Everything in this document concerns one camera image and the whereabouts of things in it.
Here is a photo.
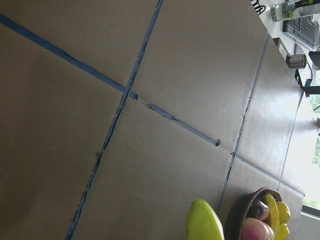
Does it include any pale green-red apple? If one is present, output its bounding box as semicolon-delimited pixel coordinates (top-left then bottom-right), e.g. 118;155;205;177
263;222;275;240

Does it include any red apple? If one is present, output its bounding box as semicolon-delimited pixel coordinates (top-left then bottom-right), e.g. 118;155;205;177
240;217;270;240

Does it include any clear bottle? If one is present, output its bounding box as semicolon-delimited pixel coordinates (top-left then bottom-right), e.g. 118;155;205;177
270;0;320;22

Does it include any black keyboard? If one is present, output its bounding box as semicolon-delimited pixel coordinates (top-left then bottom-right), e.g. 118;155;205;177
282;16;320;51

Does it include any small metal cylinder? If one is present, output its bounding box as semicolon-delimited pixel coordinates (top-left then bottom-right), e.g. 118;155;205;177
285;54;307;69

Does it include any dark red mango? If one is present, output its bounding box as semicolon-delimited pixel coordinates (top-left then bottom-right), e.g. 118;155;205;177
247;198;270;221

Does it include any brown wicker basket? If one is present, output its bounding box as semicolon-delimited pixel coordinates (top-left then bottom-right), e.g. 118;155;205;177
223;187;282;240

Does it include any yellow banana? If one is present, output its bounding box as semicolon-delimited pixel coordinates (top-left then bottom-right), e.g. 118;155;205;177
186;199;225;240
262;193;291;240

